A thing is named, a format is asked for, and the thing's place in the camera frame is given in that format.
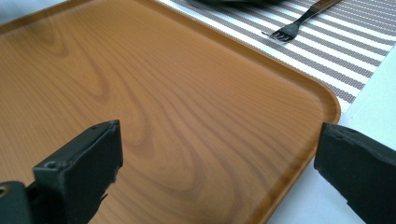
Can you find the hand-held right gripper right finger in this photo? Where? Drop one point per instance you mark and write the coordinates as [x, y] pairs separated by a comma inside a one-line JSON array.
[[361, 174]]

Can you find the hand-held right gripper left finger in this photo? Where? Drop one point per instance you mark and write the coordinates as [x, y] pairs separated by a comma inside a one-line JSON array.
[[77, 174]]

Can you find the wood-grain brown tray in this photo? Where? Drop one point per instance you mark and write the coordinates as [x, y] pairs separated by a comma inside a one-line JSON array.
[[174, 102]]

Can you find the striped woven placemat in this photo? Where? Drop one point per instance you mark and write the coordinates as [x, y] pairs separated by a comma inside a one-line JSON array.
[[339, 53]]

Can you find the dark plate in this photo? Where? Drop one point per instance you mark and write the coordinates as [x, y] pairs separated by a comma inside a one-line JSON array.
[[236, 1]]

